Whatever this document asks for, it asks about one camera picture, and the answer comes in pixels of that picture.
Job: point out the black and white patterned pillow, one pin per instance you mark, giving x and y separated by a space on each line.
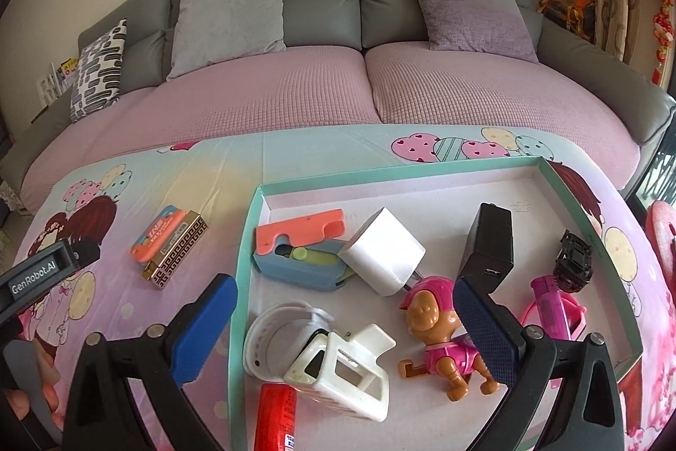
97 70

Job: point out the orange decoration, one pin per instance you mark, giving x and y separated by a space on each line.
570 7

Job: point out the red tube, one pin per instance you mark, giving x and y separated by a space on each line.
274 414

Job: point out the black charger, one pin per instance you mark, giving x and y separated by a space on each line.
491 239

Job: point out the orange and blue toy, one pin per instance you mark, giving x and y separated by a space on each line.
296 226

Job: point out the white charger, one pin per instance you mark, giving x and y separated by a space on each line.
380 250

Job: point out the white watch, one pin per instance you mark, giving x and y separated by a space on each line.
259 340

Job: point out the magazine with yellow cover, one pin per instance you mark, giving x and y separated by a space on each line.
68 69

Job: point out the magenta tube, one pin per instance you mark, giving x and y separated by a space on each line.
552 308

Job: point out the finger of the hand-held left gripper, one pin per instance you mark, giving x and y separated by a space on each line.
82 255

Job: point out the purple grey pillow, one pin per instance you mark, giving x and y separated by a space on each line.
470 12

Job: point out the white hair claw clip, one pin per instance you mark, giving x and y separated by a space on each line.
364 398

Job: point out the person's left hand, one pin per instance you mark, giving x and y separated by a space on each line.
15 406

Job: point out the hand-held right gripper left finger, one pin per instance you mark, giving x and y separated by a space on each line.
206 324

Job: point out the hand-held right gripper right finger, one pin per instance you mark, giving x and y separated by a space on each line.
486 340

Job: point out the pink puppy toy figure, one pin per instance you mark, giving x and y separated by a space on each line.
438 324

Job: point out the orange and blue pack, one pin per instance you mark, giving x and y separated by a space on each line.
158 234

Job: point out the gold and black patterned box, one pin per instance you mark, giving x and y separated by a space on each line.
179 255

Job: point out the printed cartoon blanket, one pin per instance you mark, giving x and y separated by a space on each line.
158 176

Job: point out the red hanging decoration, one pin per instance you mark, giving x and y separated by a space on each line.
664 28

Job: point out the teal shallow cardboard box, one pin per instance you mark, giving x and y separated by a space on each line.
465 187

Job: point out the black toy car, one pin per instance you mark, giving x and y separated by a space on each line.
573 261

